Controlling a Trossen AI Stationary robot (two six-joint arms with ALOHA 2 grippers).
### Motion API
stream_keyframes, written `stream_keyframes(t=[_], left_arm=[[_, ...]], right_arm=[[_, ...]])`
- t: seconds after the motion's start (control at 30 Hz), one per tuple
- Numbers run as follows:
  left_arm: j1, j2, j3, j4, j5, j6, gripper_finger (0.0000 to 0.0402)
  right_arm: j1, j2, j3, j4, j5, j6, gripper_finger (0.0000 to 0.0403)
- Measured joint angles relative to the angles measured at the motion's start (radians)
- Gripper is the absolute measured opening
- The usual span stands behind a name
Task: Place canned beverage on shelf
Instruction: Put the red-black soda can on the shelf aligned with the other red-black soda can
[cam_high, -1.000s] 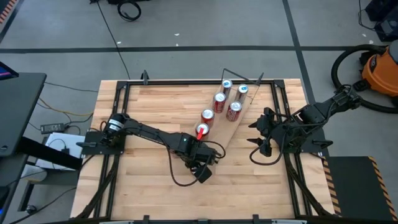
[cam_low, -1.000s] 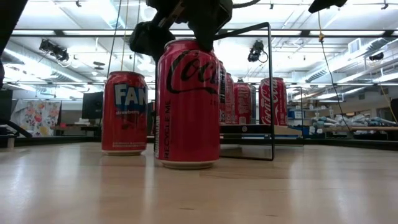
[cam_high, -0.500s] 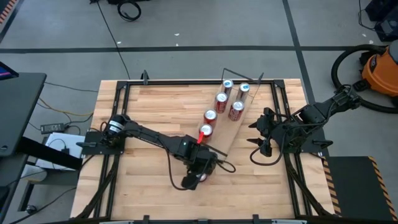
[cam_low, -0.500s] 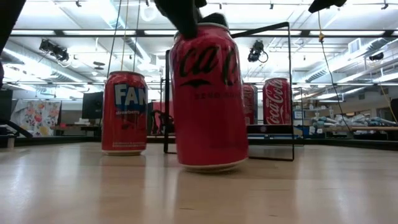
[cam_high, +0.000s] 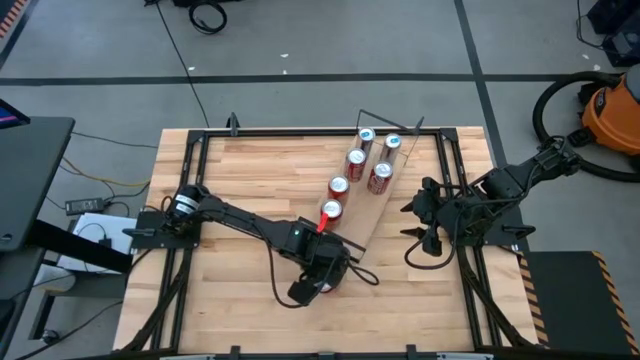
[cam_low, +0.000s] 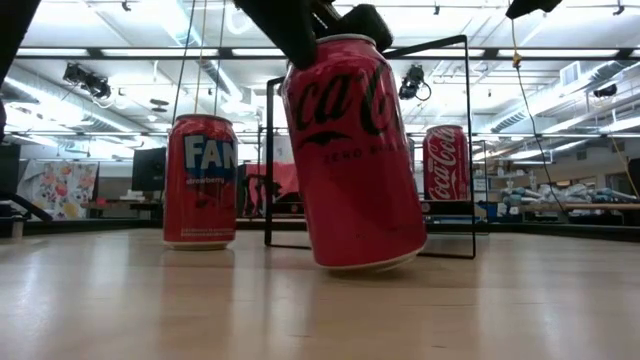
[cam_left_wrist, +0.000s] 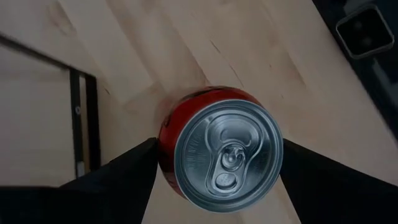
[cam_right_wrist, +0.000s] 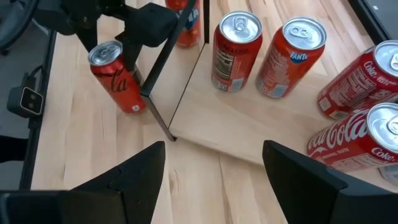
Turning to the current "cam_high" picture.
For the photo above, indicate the red Coke original can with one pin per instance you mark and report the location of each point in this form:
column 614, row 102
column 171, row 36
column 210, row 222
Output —
column 382, row 172
column 356, row 160

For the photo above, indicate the black aluminium rig frame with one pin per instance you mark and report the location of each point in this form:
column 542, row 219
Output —
column 310, row 133

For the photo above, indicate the black desk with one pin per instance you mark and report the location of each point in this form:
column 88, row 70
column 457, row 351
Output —
column 35, row 175

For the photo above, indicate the dark monitor screen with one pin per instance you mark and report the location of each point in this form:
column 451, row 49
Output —
column 10, row 117

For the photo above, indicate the black equipment cases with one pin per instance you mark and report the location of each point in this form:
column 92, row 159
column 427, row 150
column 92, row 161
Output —
column 622, row 45

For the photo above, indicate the red-orange Fanta can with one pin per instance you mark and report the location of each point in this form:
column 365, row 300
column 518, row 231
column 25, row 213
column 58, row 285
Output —
column 339, row 186

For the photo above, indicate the black hazard-striped platform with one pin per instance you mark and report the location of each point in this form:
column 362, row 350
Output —
column 570, row 300

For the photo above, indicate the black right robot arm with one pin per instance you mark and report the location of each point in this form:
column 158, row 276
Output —
column 520, row 172

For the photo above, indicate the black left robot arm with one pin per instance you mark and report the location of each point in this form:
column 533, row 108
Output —
column 240, row 217

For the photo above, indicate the orange shop vacuum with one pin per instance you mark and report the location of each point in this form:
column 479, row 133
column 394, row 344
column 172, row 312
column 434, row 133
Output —
column 615, row 115
column 536, row 117

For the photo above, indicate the black power adapter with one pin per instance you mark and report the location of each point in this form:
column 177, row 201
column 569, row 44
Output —
column 85, row 205

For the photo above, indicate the hazard-striped floor strip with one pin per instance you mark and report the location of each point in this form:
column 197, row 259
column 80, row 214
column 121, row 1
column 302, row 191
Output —
column 12, row 15

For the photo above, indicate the light wooden board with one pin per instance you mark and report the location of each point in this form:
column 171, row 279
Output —
column 370, row 210

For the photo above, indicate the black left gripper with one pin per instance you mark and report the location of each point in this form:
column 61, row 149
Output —
column 325, row 255

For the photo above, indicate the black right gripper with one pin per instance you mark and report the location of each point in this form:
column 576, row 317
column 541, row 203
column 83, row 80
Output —
column 442, row 212

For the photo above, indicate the white paper box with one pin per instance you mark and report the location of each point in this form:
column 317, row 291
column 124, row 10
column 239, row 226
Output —
column 90, row 230

